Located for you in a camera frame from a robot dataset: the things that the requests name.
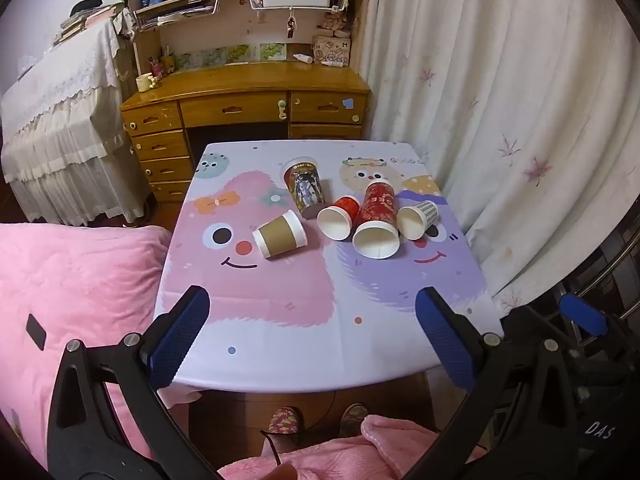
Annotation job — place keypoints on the strip of green pictures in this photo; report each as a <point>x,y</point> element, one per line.
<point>225,54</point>

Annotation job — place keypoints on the wooden desk with drawers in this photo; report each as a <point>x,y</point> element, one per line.
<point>235,85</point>

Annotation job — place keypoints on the brown paper cup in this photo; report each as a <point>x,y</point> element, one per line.
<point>280,235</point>

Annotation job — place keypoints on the cartoon printed tablecloth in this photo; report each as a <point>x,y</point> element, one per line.
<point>300,310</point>

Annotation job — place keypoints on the printed paper cup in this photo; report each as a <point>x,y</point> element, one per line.
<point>304,187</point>

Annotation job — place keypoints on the small red paper cup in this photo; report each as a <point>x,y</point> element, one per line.
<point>337,220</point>

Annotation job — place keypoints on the white tube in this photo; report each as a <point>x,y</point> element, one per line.
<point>303,58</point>

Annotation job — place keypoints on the pink fleece clothing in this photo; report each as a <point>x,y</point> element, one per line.
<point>340,460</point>

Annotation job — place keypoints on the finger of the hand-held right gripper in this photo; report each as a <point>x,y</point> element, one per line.
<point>525,320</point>
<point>582,312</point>

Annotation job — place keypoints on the grey checked paper cup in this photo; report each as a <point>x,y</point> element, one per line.
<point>419,217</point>

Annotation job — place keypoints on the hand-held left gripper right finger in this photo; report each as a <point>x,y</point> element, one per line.
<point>445,340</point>

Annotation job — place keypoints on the patterned cardboard box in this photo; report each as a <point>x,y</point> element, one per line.
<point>331,50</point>

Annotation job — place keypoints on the white lace covered furniture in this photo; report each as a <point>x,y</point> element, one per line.
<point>60,125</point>

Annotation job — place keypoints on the white floral curtain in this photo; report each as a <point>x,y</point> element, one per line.
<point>500,85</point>

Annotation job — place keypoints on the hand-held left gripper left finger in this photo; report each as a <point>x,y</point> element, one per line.
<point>180,335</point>

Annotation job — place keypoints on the tall red paper cup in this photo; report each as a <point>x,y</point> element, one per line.
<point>378,220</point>

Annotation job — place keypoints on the wooden bookshelf hutch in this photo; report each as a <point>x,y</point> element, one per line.
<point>235,25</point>

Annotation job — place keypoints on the pink blanket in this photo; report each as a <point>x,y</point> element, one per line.
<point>85,280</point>

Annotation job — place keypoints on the patterned slipper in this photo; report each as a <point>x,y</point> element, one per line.
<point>354,419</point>
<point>286,420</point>

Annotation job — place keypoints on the metal rack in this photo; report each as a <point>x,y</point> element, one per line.
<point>617,260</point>

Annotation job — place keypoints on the stack of books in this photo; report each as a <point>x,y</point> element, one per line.
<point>82,22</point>

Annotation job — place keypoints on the small black tag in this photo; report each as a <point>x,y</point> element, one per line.
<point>35,332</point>

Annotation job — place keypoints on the pale yellow mug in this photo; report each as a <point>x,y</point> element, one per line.
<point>144,83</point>

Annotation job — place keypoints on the pen holder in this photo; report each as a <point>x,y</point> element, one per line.
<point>157,69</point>

